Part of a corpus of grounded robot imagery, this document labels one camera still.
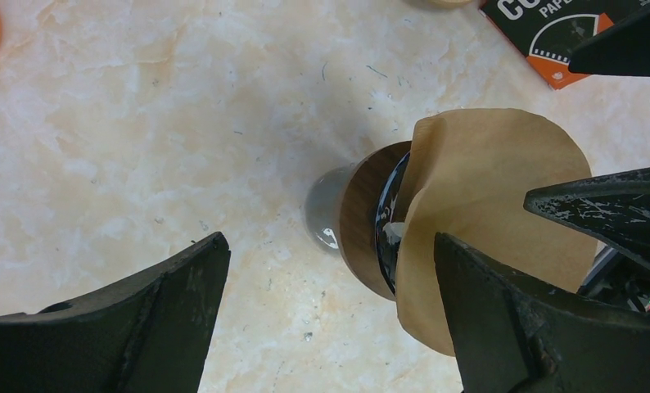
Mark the coffee filter box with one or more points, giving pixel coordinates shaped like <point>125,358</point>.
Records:
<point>546,32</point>

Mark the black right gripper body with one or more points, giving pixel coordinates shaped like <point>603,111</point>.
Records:
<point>617,280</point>

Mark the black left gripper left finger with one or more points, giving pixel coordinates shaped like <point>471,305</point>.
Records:
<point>148,332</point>

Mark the clear glass carafe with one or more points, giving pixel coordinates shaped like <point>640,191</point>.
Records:
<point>322,205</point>

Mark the brown paper coffee filter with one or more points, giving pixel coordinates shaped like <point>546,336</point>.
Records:
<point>468,174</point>

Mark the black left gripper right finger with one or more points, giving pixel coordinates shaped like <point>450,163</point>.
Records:
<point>512,332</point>

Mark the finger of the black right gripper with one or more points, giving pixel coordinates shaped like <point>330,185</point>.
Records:
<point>613,208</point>
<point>621,50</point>

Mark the blue glass dripper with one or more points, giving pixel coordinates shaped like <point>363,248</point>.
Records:
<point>388,232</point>

